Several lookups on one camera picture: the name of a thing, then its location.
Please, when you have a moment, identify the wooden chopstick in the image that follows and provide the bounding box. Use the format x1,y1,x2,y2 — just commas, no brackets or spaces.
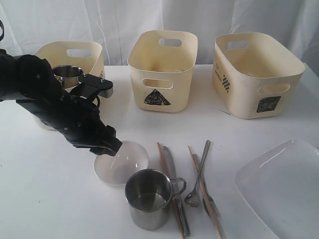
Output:
187,145,224,239
157,142,185,239

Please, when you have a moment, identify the left wooden chopstick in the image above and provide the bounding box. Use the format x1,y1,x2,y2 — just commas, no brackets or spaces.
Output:
157,142,185,239

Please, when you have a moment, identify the white rectangular plate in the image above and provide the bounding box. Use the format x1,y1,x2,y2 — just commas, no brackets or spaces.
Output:
235,139,319,239

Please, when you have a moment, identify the stainless steel table knife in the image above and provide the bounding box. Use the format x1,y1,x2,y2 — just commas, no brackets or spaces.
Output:
162,146,190,237

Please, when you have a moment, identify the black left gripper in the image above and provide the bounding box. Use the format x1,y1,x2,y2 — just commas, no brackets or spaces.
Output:
15,85,123,156

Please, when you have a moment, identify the white curtain backdrop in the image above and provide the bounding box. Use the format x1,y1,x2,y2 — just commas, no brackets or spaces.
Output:
0,0,319,72

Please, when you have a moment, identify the cream bin with circle mark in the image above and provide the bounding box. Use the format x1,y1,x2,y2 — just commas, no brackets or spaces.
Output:
33,40,105,131

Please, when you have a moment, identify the long stainless steel spoon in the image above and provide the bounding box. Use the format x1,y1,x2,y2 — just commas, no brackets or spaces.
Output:
184,139,211,208

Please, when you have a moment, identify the stainless steel fork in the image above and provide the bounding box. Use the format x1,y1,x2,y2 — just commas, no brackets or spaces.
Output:
191,154,221,217

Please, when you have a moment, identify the cream bin with triangle mark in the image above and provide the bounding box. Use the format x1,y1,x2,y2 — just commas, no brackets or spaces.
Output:
127,30,198,113

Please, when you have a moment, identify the white ceramic bowl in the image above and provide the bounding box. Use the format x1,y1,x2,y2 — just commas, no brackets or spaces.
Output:
94,141,149,186

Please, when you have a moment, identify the right wooden chopstick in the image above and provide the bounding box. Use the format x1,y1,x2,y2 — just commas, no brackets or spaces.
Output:
187,145,224,239

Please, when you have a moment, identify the cream bin with square mark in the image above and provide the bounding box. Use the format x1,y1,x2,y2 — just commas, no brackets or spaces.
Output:
212,32,305,119

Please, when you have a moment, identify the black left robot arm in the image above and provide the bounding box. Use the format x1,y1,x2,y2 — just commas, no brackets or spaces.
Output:
0,49,122,155

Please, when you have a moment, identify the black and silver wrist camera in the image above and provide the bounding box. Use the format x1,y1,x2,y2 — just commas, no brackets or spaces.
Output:
70,74,114,99

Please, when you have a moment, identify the steel mug with wire handle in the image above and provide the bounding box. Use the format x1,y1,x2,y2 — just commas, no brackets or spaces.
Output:
125,169,187,231

